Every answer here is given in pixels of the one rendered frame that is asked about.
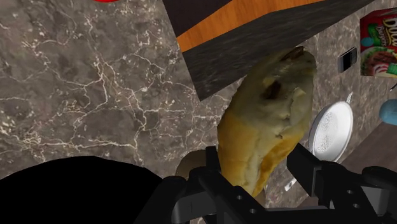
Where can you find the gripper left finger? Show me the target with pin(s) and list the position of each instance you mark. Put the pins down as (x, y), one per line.
(214, 198)

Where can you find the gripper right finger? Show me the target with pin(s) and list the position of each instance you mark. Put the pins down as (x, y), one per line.
(338, 186)

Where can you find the tan round object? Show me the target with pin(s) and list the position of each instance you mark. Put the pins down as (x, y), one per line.
(190, 161)

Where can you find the white round strainer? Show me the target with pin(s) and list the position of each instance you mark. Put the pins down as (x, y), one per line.
(332, 131)

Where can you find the light blue rounded object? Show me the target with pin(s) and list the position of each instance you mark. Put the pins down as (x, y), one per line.
(390, 111)

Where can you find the yellow bread loaf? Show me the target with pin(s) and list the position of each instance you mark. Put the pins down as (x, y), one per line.
(266, 124)

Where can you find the small black and grey box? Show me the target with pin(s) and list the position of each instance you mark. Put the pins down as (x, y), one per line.
(347, 59)

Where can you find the red food box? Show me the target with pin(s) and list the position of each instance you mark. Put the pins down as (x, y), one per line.
(380, 46)

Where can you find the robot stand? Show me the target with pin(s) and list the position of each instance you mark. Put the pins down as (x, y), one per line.
(248, 46)

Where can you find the red round object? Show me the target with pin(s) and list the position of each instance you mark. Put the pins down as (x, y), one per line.
(106, 1)

